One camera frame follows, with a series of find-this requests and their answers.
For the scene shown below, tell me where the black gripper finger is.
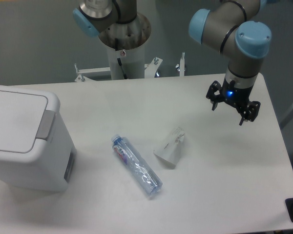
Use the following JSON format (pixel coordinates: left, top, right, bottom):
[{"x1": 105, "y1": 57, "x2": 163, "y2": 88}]
[
  {"x1": 206, "y1": 80, "x2": 225, "y2": 111},
  {"x1": 236, "y1": 101, "x2": 261, "y2": 126}
]

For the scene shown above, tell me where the white trash can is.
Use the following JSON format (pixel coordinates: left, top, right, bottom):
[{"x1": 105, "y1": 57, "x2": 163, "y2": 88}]
[{"x1": 0, "y1": 85, "x2": 76, "y2": 192}]

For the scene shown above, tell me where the crumpled white paper cup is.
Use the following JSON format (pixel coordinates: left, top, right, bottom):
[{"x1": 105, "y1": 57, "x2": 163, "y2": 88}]
[{"x1": 153, "y1": 127, "x2": 185, "y2": 169}]

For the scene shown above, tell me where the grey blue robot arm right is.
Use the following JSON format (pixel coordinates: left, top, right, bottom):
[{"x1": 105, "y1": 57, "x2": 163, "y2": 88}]
[{"x1": 188, "y1": 0, "x2": 272, "y2": 111}]

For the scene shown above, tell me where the black cable on pedestal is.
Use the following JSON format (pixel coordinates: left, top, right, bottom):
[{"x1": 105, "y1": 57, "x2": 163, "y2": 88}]
[{"x1": 115, "y1": 38, "x2": 128, "y2": 80}]

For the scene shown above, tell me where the white metal base frame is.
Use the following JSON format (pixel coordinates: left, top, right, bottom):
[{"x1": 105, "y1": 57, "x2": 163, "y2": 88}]
[{"x1": 74, "y1": 52, "x2": 188, "y2": 83}]

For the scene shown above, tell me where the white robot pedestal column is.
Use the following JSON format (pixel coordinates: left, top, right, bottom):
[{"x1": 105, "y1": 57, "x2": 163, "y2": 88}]
[{"x1": 106, "y1": 45, "x2": 145, "y2": 80}]

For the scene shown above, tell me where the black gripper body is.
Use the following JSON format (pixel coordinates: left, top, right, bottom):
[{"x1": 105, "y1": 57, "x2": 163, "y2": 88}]
[{"x1": 221, "y1": 77, "x2": 253, "y2": 109}]

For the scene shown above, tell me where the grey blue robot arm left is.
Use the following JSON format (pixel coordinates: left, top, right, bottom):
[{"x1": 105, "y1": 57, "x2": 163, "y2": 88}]
[{"x1": 73, "y1": 0, "x2": 270, "y2": 122}]

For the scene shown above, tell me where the white trash can lid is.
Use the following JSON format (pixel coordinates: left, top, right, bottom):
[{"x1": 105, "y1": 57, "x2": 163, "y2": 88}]
[{"x1": 0, "y1": 85, "x2": 60, "y2": 153}]

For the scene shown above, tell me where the clear plastic water bottle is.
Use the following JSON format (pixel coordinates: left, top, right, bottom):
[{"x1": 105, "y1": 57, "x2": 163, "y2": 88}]
[{"x1": 111, "y1": 135, "x2": 163, "y2": 196}]

